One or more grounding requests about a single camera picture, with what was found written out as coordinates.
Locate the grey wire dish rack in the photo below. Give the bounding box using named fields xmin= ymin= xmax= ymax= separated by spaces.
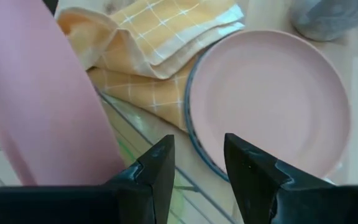
xmin=0 ymin=90 xmax=239 ymax=224

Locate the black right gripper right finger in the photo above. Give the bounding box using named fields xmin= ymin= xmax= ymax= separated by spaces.
xmin=224 ymin=133 xmax=358 ymax=224

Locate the orange checked dish towel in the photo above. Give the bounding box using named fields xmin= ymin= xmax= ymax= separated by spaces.
xmin=56 ymin=0 xmax=246 ymax=131

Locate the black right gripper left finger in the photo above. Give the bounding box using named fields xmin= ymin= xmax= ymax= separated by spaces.
xmin=0 ymin=134 xmax=176 ymax=224

